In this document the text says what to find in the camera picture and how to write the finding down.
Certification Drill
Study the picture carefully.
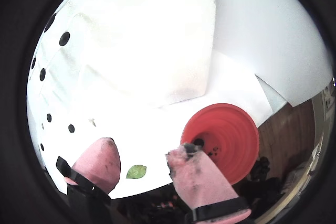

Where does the red collapsible cup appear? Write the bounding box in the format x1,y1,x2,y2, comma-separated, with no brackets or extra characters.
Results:
180,103,260,185

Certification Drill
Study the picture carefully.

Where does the white paper sheet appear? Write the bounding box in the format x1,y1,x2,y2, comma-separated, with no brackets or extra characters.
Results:
78,100,275,172

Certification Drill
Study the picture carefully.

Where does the white backdrop panel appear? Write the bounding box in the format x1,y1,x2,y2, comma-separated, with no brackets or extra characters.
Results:
211,0,334,108

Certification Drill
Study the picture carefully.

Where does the green leaf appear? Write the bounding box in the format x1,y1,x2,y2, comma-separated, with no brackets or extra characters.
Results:
125,165,148,179

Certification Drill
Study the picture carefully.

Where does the pink covered gripper finger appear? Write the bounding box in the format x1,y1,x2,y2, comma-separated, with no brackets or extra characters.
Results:
165,142,251,224
56,136,122,224

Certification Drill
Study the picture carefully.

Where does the white foam board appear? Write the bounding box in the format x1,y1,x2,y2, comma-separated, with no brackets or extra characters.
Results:
28,0,218,108

